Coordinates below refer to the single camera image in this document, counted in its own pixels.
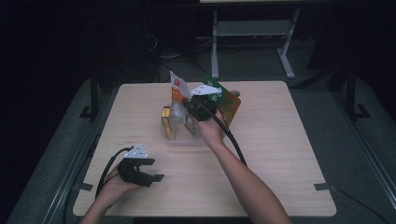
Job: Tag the grey tape piece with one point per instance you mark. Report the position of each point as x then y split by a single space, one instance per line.
323 186
84 187

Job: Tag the black metal stand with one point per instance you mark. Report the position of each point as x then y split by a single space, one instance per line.
351 93
94 96

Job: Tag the yellow and red box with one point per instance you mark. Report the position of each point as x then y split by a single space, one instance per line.
166 123

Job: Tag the person's right hand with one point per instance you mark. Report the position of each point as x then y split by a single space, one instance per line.
211 132

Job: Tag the grey metal stand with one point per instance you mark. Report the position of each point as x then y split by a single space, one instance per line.
252 28

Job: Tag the person's left hand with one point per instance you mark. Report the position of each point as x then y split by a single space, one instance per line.
115 188

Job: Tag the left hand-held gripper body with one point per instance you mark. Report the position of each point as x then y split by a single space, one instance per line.
134 174

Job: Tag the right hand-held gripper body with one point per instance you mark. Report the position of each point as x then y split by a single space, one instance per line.
202 107

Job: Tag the white and orange snack packet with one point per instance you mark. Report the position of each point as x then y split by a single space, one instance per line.
179 90

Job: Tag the clear plastic container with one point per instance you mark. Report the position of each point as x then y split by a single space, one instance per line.
183 140

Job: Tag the green and red snack packet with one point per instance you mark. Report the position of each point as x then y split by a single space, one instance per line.
230 105

